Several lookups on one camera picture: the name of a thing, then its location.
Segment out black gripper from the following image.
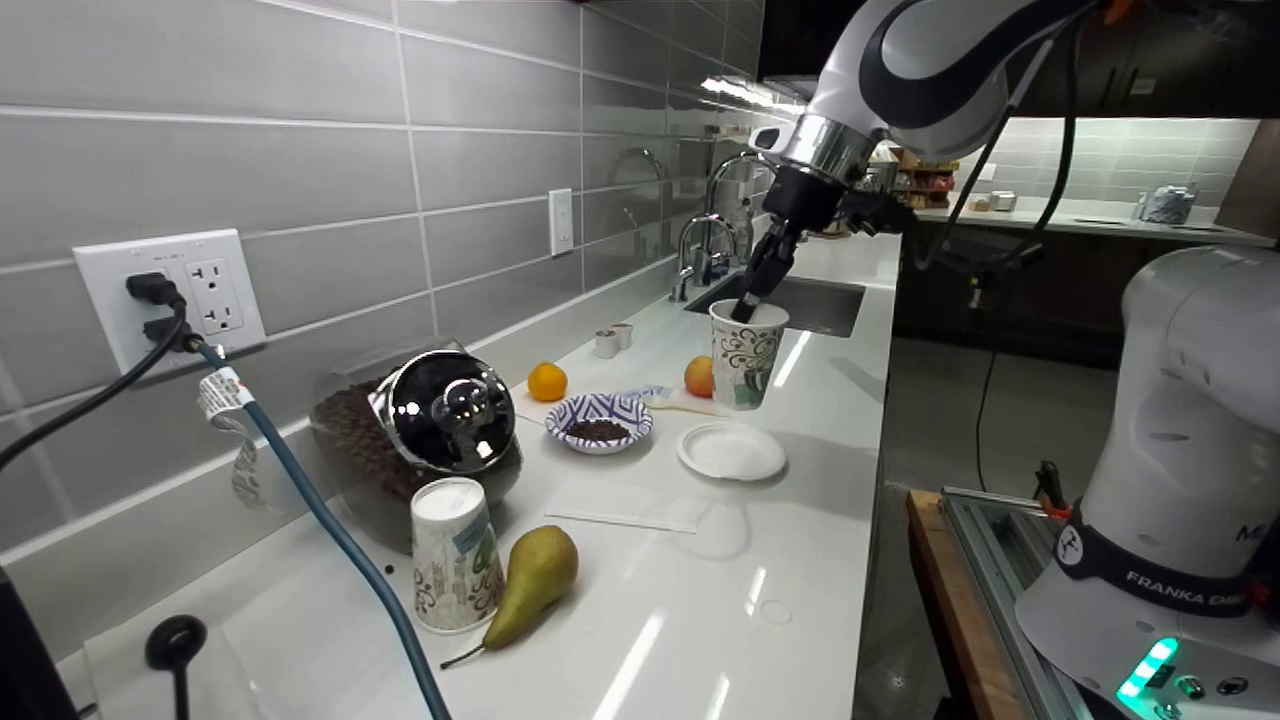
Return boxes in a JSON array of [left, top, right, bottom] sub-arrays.
[[743, 220, 805, 299]]

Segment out white patterned paper coffee cup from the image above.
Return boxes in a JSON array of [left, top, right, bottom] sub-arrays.
[[708, 299, 789, 412]]

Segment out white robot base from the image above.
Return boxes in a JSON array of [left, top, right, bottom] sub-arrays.
[[1016, 250, 1280, 720]]

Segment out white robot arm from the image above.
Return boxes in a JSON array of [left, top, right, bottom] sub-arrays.
[[739, 0, 1101, 316]]

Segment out white round plate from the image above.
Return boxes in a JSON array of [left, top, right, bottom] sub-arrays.
[[675, 423, 789, 484]]

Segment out upside-down patterned paper cup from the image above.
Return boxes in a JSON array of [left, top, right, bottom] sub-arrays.
[[413, 475, 506, 634]]

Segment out chrome sink faucet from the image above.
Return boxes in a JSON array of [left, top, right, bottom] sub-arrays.
[[673, 211, 730, 299]]

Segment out red yellow apple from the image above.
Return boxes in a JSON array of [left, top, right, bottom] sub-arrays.
[[683, 355, 717, 402]]

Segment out blue patterned bowl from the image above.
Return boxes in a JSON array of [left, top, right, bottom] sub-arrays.
[[547, 391, 651, 455]]

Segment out orange fruit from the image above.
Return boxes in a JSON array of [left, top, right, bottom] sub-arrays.
[[527, 361, 568, 406]]

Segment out green pear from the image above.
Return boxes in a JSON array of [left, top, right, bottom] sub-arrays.
[[467, 525, 582, 655]]

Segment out small white wall outlet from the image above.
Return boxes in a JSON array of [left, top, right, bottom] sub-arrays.
[[547, 189, 575, 256]]

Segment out cream plastic spoon handle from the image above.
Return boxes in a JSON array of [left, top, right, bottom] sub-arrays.
[[626, 389, 726, 417]]

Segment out white wall power outlet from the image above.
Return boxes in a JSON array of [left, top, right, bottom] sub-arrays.
[[71, 229, 263, 372]]

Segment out teal cable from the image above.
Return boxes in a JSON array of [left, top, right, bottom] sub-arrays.
[[196, 350, 455, 720]]

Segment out black power plug cable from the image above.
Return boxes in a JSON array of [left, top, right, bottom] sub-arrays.
[[0, 274, 206, 473]]

